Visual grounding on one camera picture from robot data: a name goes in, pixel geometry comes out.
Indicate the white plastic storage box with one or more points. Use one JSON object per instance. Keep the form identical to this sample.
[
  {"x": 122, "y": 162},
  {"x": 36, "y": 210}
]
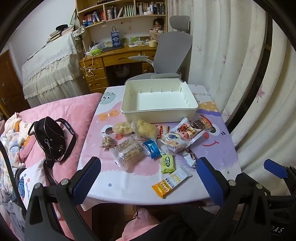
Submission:
[{"x": 159, "y": 102}]

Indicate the person's leg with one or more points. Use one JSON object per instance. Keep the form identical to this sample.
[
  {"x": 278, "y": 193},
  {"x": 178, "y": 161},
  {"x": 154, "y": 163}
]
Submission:
[{"x": 161, "y": 224}]

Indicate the large red white picture packet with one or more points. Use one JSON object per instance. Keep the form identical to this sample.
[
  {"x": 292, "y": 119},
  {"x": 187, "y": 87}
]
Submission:
[{"x": 187, "y": 131}]

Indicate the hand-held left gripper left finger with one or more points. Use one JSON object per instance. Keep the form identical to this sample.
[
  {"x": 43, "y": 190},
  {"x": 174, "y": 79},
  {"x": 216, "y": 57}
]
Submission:
[{"x": 87, "y": 178}]

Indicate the small clear mixed nut packet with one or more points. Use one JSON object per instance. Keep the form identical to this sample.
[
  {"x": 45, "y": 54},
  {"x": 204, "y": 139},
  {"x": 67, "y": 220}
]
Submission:
[{"x": 107, "y": 141}]

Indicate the white packet blue round print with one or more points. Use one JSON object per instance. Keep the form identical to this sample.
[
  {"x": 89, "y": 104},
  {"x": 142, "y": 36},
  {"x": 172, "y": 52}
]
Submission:
[{"x": 173, "y": 139}]

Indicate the wooden bookshelf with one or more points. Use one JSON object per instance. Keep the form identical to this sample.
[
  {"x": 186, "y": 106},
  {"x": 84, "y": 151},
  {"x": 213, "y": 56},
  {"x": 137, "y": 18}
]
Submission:
[{"x": 97, "y": 7}]

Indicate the green tissue pack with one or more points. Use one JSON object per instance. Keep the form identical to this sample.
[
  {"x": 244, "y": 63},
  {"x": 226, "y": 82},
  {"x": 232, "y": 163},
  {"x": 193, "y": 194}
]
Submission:
[{"x": 95, "y": 52}]

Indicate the white and orange snack bar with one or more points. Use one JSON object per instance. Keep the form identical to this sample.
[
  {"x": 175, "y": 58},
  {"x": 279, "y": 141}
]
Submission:
[{"x": 172, "y": 182}]

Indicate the doll figure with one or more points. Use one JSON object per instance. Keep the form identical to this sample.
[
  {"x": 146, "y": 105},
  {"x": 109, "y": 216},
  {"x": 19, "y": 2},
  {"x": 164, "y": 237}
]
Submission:
[{"x": 158, "y": 24}]

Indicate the pink quilt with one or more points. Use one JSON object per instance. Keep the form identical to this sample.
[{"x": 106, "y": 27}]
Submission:
[{"x": 74, "y": 109}]

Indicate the black handbag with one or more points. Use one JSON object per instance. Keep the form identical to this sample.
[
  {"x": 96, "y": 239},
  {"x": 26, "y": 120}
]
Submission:
[{"x": 49, "y": 136}]

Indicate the floral printed blanket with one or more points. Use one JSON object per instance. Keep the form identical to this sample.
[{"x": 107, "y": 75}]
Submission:
[{"x": 11, "y": 139}]

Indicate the blue gift bag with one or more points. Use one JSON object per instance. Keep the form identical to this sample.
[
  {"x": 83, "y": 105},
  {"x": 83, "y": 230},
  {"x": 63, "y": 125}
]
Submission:
[{"x": 115, "y": 38}]

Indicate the red and white snack packet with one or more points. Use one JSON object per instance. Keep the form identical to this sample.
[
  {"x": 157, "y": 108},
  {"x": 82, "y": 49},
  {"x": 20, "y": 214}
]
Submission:
[{"x": 161, "y": 134}]

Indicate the green snack packet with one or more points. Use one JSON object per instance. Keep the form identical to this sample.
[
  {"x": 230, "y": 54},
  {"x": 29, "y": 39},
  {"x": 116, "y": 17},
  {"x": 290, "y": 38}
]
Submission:
[{"x": 168, "y": 164}]

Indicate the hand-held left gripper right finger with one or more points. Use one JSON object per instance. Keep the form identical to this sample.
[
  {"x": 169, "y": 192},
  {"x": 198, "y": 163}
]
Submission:
[{"x": 210, "y": 180}]

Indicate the grey office chair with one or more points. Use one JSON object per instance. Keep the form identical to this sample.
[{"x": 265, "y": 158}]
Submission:
[{"x": 173, "y": 46}]

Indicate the brown wooden door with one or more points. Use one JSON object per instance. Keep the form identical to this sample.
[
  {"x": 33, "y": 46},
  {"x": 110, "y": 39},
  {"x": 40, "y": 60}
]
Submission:
[{"x": 9, "y": 85}]

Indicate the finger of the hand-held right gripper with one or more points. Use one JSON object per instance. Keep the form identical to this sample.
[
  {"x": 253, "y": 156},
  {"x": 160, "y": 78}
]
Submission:
[{"x": 275, "y": 168}]

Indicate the white printed pillow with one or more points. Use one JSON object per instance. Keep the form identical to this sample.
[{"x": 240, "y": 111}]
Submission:
[{"x": 32, "y": 180}]

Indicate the silver snack packet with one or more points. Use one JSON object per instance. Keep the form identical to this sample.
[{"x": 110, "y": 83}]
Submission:
[{"x": 190, "y": 158}]

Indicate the large clear cracker pack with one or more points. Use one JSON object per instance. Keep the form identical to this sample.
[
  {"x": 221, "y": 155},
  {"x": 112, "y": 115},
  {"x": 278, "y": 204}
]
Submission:
[{"x": 128, "y": 153}]

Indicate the wooden desk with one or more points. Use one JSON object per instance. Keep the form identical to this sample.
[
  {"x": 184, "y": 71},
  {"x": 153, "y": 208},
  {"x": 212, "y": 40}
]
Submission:
[{"x": 115, "y": 58}]

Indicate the blue snack packet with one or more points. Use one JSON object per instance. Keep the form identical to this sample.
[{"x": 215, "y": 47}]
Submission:
[{"x": 151, "y": 148}]

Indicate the white lace cover cloth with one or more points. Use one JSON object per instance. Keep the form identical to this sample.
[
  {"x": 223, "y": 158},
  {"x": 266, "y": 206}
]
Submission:
[{"x": 53, "y": 67}]

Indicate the dark bag under desk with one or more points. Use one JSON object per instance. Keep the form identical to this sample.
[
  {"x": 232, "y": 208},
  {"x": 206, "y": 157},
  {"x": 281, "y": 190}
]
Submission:
[{"x": 121, "y": 70}]

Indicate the clear bag pale yellow puffs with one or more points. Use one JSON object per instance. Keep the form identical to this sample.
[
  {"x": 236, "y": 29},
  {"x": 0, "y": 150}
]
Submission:
[{"x": 143, "y": 127}]

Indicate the stack of books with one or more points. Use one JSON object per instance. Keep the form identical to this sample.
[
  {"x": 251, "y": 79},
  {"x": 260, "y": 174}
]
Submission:
[{"x": 59, "y": 33}]

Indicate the dark brown snack packet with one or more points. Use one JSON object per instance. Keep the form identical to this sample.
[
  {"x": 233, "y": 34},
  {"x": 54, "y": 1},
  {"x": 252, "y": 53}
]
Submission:
[{"x": 203, "y": 124}]

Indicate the white floral curtain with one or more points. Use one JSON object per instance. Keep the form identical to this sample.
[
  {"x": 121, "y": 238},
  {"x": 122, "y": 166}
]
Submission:
[{"x": 231, "y": 58}]

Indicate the small clear bag yellow crisps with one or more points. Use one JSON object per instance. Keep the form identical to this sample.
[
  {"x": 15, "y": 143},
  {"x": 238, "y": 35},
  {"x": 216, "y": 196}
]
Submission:
[{"x": 121, "y": 128}]

